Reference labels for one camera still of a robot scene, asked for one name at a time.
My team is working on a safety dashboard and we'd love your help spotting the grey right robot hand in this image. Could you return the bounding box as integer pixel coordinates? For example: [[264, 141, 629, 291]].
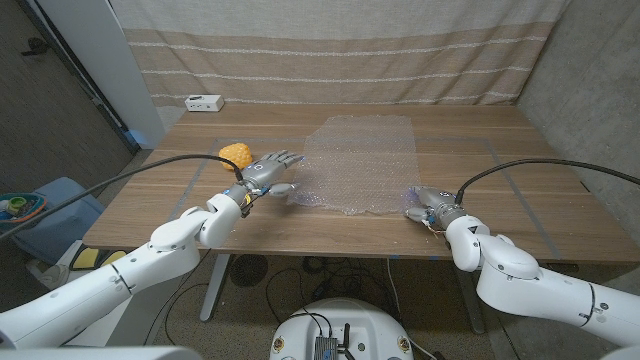
[[403, 185, 470, 230]]

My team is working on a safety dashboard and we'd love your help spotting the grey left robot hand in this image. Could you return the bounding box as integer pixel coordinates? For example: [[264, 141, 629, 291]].
[[225, 148, 306, 205]]

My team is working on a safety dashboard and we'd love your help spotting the clear bubble wrap sheet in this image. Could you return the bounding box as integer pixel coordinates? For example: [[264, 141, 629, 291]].
[[287, 114, 423, 216]]

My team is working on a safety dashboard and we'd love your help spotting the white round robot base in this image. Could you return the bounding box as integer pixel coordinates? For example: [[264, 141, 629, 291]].
[[268, 297, 415, 360]]

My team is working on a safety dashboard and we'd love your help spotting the yellow sponge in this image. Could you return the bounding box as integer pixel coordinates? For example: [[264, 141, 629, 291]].
[[218, 142, 254, 171]]

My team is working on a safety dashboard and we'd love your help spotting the white power strip box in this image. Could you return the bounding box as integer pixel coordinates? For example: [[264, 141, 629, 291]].
[[184, 94, 225, 113]]

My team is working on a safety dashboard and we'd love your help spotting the grey table leg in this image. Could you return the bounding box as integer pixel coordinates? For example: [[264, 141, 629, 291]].
[[452, 260, 487, 335]]

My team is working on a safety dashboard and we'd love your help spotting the black round floor disc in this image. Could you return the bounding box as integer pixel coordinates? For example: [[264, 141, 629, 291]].
[[229, 253, 270, 289]]

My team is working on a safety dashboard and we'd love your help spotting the white table leg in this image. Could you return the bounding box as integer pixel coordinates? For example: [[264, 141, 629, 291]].
[[199, 253, 232, 323]]

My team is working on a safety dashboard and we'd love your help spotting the beige striped curtain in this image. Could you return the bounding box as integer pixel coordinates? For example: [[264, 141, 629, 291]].
[[108, 0, 572, 108]]

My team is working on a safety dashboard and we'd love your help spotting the grey electronics module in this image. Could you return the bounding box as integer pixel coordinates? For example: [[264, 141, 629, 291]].
[[312, 323, 357, 360]]

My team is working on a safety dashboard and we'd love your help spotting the yellow black mat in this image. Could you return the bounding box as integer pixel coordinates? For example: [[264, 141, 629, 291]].
[[68, 247, 126, 271]]

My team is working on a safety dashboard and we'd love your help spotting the blue storage bin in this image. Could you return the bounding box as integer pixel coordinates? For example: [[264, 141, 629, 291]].
[[0, 176, 106, 265]]

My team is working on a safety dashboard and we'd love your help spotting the teal orange toy bowl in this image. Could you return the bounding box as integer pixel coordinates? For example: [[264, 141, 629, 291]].
[[0, 192, 49, 231]]

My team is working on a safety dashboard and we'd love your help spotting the white sneaker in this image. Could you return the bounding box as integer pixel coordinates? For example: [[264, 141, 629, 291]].
[[27, 262, 71, 291]]

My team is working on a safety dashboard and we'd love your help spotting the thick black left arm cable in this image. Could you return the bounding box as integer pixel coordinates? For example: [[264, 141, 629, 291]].
[[0, 153, 245, 241]]

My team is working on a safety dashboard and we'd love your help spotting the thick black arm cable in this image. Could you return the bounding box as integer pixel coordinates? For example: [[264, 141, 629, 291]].
[[0, 153, 245, 241], [454, 158, 640, 205]]

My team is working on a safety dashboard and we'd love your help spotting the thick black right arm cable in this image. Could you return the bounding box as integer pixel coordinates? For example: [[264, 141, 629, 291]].
[[454, 158, 640, 205]]

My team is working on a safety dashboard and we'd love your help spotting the black floor cable bundle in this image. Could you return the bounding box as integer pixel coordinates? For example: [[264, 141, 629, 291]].
[[264, 255, 401, 326]]

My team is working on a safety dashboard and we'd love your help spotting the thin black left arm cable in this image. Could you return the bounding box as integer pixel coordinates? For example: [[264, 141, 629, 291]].
[[143, 248, 211, 347]]

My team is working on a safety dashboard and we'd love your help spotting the black door handle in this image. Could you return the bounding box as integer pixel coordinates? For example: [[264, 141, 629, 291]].
[[20, 37, 51, 56]]

